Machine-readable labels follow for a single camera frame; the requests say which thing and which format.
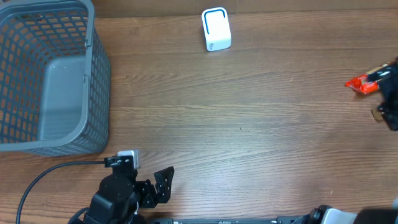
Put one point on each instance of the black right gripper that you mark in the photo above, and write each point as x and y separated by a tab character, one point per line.
390	80

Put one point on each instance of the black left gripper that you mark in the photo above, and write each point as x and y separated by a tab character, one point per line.
153	198

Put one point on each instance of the San Remo spaghetti pack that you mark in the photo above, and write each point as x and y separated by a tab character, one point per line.
368	82

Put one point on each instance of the white bamboo tube bottle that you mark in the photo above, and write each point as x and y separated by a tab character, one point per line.
377	115

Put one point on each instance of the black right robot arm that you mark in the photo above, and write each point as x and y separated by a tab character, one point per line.
327	215

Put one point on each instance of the white barcode scanner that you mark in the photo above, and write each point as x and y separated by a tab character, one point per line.
216	29

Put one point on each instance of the grey plastic basket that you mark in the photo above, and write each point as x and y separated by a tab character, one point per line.
55	78

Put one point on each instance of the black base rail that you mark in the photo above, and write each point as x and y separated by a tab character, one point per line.
279	220

